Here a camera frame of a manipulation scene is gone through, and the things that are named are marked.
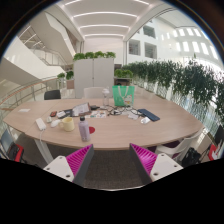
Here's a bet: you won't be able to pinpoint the glass railing with wooden handrail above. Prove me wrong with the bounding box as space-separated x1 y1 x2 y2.
0 77 68 111

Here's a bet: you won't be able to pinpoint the purple drink bottle black cap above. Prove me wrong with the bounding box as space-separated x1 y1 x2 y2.
78 115 91 142

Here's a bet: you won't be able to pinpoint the group of ceiling light strips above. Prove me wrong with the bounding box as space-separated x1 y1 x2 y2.
63 0 151 38

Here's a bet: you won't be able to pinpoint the clear bottle with white cap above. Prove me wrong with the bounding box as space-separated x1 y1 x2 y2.
101 87 111 108

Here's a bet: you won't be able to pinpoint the small white wedge-shaped object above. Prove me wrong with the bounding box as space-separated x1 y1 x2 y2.
140 116 152 125

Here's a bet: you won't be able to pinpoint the pale yellow mug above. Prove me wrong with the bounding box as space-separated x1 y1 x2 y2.
58 116 76 132

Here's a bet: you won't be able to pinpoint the potted plants in planter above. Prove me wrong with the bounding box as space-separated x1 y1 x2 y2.
57 70 75 89

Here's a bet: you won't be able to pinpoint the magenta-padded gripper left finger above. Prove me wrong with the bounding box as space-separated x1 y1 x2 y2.
43 143 95 188

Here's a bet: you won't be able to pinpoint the white power strip cable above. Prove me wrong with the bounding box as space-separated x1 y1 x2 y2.
38 129 46 145

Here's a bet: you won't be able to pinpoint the white printed packet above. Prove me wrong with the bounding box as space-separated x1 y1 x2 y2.
55 110 67 119

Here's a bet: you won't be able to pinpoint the green plants on cabinet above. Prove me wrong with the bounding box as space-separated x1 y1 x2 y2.
72 50 117 62

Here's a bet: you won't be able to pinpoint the white plastic chair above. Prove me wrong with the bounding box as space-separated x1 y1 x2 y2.
154 128 204 161

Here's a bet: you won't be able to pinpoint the colourful sticker sheet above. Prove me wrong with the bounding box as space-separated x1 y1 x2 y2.
85 110 108 120

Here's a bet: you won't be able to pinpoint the tangle of black cables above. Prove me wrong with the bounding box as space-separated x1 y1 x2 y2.
104 104 143 118

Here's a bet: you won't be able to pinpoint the long green hedge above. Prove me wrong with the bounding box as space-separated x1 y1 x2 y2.
114 59 224 124

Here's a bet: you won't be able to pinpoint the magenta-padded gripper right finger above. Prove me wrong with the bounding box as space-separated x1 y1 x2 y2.
129 143 184 185

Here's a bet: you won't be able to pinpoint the black chair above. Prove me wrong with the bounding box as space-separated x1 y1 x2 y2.
43 89 62 101

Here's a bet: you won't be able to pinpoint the dark blue flat case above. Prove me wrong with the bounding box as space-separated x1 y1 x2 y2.
137 108 161 122

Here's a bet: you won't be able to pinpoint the white cabinet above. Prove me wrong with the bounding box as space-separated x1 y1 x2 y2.
73 58 115 99

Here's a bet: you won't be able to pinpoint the white power strip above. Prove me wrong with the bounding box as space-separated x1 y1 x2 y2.
35 117 47 132

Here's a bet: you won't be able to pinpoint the black notebook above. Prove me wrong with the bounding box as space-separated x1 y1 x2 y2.
62 108 77 119

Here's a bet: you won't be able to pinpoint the open printed booklet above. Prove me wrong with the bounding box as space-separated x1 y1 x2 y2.
71 102 92 118

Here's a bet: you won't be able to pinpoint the green tote bag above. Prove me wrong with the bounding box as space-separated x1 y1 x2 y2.
112 85 136 108

